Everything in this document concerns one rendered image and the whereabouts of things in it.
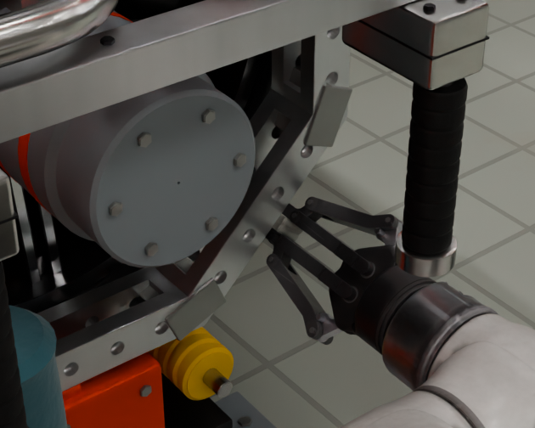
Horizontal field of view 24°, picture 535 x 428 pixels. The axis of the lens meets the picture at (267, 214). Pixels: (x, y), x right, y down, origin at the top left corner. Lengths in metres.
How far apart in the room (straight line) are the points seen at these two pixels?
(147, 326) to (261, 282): 1.05
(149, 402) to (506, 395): 0.35
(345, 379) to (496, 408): 1.04
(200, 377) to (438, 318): 0.28
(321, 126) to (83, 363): 0.29
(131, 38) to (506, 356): 0.39
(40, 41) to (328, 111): 0.47
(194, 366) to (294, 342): 0.85
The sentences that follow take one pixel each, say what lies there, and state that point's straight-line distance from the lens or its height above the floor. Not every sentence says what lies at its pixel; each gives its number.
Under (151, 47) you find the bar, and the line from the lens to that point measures 0.68.
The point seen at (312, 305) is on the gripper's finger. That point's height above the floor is 0.62.
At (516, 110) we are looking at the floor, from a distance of 2.65.
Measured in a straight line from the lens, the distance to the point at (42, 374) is 0.85.
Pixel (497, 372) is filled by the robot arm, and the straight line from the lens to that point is 0.91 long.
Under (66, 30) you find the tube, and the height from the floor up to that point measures 1.00.
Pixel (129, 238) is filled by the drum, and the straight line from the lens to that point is 0.80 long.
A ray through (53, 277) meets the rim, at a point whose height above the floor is 0.61.
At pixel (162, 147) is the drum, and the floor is 0.88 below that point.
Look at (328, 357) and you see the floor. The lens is 1.96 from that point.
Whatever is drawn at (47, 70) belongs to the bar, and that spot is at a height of 0.98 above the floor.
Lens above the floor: 1.28
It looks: 34 degrees down
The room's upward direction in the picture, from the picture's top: straight up
